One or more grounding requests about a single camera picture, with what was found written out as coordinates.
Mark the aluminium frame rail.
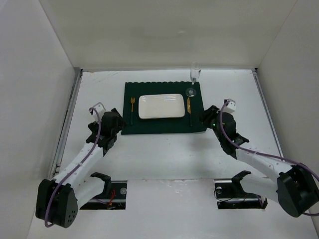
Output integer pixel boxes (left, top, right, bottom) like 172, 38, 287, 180
251, 68, 283, 156
48, 67, 83, 178

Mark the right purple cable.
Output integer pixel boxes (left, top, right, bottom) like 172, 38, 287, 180
218, 99, 319, 216

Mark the right aluminium frame rail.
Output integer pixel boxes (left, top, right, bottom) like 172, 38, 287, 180
251, 68, 283, 156

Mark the purple cable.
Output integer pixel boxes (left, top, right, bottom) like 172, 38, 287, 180
218, 99, 319, 216
44, 107, 103, 229

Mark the clear wine glass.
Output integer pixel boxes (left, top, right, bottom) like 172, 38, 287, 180
185, 62, 202, 98

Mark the gold knife with dark handle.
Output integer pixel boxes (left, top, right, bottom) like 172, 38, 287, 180
187, 97, 192, 126

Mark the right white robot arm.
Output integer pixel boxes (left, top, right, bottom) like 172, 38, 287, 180
199, 101, 319, 218

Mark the left aluminium frame rail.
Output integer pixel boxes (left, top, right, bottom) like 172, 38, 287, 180
48, 67, 83, 178

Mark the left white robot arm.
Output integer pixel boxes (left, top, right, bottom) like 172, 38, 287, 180
35, 105, 126, 228

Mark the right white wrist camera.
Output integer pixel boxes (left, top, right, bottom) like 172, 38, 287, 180
223, 99, 236, 114

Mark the white rectangular plate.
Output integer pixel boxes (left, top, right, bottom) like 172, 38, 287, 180
138, 94, 185, 120

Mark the gold fork with dark handle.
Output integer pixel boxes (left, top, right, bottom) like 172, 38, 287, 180
130, 97, 136, 125

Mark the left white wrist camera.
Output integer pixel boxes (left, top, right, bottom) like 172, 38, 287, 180
90, 102, 106, 122

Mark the dark green cloth placemat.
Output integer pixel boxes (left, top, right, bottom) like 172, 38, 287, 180
121, 81, 206, 135

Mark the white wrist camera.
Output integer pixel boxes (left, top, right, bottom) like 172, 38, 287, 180
223, 99, 236, 114
90, 102, 106, 122

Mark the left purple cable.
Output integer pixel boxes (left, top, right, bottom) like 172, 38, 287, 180
44, 107, 103, 229

